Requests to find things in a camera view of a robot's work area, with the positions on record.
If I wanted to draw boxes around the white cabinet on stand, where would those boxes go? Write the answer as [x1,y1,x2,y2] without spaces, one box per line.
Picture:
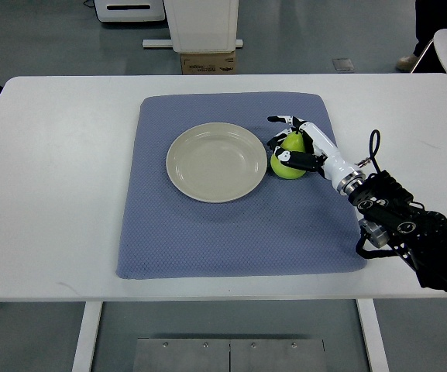
[142,0,243,53]

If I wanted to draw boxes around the brown cardboard box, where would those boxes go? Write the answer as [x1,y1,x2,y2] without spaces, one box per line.
[180,51,236,75]

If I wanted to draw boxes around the person leg with tan shoe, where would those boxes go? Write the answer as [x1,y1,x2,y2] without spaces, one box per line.
[395,0,447,72]

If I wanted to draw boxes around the white table leg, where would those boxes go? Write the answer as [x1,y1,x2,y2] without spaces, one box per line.
[71,301,103,372]
[356,298,390,372]

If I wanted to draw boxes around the right white table leg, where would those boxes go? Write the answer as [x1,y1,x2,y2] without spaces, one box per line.
[356,298,390,372]

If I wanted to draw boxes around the left white table leg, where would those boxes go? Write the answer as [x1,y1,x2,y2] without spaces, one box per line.
[71,301,103,372]

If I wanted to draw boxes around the green pear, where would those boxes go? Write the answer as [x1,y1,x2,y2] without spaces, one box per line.
[269,129,306,180]

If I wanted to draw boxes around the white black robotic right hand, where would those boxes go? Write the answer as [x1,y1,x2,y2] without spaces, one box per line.
[267,115,365,195]

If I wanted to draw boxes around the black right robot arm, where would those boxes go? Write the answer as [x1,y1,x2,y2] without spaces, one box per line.
[346,129,447,292]

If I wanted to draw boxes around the blue textured cloth mat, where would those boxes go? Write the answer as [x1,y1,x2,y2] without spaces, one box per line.
[116,92,366,279]

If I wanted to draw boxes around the white appliance with black slot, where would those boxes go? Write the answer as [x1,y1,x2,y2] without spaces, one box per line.
[94,0,166,22]

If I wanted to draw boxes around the small grey floor plate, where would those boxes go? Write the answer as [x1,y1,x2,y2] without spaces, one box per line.
[332,58,355,71]

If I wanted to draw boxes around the beige round plate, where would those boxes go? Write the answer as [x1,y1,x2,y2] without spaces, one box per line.
[166,122,267,203]

